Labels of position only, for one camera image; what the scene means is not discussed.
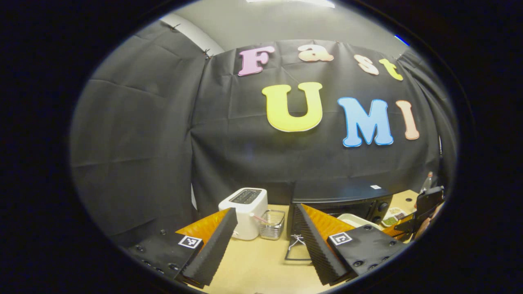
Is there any black electric oven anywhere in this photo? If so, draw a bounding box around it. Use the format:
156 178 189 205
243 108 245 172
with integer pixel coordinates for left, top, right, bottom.
284 180 393 265

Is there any black backdrop cloth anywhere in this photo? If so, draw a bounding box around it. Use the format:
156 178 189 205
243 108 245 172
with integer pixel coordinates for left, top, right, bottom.
69 20 458 249

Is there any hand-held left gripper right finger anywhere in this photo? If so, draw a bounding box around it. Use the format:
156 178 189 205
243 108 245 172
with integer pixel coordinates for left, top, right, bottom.
293 203 409 286

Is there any ceiling light panel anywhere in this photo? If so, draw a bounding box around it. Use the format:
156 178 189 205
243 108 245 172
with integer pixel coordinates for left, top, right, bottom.
245 0 335 9

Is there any white divided dish of beans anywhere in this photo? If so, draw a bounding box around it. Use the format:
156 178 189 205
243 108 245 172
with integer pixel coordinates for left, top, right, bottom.
381 207 407 227

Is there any metal wire basket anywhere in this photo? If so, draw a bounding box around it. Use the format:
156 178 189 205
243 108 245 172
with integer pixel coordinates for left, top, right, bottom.
259 209 286 240

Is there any cream food tray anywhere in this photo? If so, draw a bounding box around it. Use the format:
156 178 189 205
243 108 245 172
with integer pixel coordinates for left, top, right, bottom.
337 213 382 229

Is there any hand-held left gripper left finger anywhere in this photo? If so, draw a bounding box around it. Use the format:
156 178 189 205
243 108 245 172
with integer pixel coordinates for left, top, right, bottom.
125 207 238 288

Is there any white toaster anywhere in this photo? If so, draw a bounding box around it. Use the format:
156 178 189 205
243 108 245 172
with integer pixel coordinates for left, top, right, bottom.
219 187 268 241

